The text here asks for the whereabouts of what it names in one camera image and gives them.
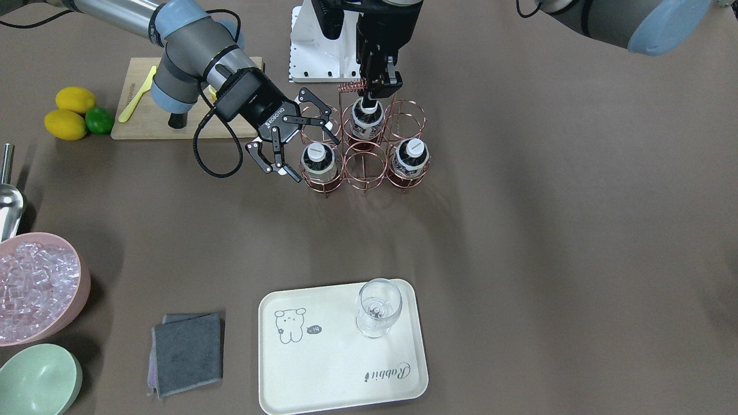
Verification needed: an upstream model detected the copper wire bottle basket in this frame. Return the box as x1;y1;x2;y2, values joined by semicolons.
299;96;432;196

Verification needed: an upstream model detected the tea bottle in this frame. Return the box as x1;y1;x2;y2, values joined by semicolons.
387;137;430;187
349;97;384;152

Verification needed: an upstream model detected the yellow lemon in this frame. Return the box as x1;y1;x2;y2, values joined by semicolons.
44;110;88;140
55;86;97;115

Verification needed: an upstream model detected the steel ice scoop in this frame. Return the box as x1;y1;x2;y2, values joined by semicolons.
1;144;25;242

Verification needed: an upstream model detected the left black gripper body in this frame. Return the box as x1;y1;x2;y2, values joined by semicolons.
340;1;423;80

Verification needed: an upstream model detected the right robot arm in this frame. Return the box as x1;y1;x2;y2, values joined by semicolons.
54;1;330;182

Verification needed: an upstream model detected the green lime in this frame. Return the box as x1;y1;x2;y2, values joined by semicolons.
84;106;114;135

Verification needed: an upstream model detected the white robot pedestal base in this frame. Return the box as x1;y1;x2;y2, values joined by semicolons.
288;6;393;84

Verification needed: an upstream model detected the green bowl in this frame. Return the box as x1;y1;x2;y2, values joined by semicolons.
1;344;84;414

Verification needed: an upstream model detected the tea bottle picked up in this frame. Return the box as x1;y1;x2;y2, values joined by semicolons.
301;142;339;183

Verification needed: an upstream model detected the pink bowl of ice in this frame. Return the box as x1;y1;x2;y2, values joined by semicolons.
1;233;91;347

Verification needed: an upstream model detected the tea bottle middle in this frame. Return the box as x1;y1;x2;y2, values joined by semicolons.
349;97;384;152

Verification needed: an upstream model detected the white rabbit serving tray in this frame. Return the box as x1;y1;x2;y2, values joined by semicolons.
258;278;429;414

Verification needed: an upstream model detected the steel muddler black tip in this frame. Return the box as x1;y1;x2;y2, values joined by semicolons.
168;111;188;130

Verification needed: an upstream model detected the grey folded cloth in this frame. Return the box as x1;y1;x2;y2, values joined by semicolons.
148;313;225;399

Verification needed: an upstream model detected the yellow lemon far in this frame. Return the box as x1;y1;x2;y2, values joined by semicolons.
55;86;97;115

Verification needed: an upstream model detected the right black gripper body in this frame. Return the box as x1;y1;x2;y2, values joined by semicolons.
216;67;302;144

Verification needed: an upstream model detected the clear wine glass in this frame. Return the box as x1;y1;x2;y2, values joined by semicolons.
355;278;404;338

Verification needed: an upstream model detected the yellow plastic knife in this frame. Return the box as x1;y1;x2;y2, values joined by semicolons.
118;66;157;123

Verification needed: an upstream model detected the bamboo cutting board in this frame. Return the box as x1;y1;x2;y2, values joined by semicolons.
111;57;257;140

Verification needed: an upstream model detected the yellow lemon near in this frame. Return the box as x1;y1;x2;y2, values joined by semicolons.
44;110;88;140

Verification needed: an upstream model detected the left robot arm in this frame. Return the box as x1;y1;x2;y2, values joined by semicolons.
314;1;711;102

